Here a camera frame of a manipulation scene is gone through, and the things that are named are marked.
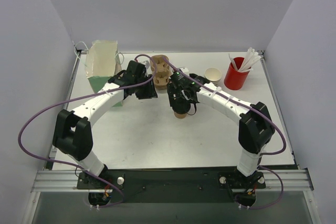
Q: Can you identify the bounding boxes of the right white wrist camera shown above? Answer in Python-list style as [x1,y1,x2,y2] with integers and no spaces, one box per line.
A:
[178,67,189,74]

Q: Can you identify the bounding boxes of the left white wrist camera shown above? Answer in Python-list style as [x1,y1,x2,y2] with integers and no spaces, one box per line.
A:
[141,60,150,69]

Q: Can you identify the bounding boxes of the brown paper coffee cup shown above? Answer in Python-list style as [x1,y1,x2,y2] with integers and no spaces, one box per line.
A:
[174,112,187,119]

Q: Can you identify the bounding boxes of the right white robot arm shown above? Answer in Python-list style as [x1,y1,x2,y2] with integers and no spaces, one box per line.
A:
[166,71,275,177]

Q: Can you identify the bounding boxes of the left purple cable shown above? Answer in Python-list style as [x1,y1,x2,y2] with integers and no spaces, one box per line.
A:
[17,54,158,208]

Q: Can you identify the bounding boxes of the white wrapped straws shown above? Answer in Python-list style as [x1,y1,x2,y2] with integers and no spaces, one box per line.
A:
[228,47,261,73]

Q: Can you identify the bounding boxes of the brown paper cup stack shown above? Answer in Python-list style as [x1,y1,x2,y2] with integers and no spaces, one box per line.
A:
[204,67,222,86]

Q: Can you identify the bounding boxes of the brown cardboard cup carrier stack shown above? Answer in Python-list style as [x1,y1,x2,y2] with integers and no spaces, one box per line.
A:
[150,55,171,90]

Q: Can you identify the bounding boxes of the red straw holder cup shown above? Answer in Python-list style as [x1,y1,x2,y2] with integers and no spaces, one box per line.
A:
[224,63,249,90]

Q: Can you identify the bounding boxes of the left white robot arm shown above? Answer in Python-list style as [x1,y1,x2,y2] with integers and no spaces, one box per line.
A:
[53,60,158,188]

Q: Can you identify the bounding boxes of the aluminium front rail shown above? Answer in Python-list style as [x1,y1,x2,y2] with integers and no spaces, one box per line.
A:
[32,167,314,192]

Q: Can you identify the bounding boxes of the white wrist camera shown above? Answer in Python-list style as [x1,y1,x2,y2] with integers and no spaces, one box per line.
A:
[141,60,150,69]
[178,67,189,74]

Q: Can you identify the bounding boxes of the black coffee lid stack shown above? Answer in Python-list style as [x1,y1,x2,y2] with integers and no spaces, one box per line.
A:
[190,73,208,84]

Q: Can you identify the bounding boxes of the green paper takeout bag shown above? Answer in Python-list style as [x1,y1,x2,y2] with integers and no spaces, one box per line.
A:
[85,40,124,93]

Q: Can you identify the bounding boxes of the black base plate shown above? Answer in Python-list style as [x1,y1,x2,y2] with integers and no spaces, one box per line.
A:
[77,167,266,203]

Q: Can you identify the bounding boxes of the purple cable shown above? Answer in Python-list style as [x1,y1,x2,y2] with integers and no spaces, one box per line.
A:
[161,57,287,210]
[17,54,158,208]

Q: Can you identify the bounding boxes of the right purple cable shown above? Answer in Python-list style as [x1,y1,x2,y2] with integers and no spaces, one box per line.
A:
[161,57,287,210]

